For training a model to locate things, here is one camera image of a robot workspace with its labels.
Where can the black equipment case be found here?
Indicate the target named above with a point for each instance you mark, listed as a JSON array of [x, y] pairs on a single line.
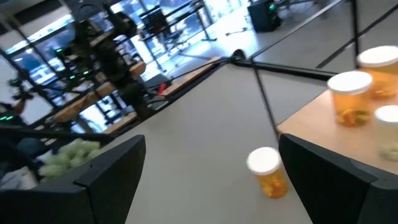
[[264, 15]]

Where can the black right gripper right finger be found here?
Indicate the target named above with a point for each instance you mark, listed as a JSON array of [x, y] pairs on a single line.
[[326, 186]]

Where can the black table frame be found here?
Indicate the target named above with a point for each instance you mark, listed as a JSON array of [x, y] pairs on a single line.
[[295, 72]]

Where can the artificial green potted plant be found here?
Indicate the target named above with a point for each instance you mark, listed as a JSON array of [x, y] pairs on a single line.
[[68, 158]]

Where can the wooden shelf board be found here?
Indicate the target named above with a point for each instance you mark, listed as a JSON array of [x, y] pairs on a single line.
[[314, 133]]

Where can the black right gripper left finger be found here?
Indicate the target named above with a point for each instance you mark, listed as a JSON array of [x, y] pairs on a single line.
[[118, 180]]

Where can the small green pill bottle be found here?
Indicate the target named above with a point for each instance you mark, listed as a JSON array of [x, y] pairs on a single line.
[[387, 133]]

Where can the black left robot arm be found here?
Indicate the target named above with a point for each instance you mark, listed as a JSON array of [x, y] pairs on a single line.
[[107, 59]]

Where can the large orange pill bottle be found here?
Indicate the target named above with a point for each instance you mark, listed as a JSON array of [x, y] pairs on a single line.
[[267, 172], [379, 71], [349, 98]]

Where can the black background desk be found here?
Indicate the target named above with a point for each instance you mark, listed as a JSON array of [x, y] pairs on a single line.
[[174, 25]]

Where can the small red label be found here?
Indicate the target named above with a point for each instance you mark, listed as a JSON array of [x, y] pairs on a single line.
[[161, 88]]

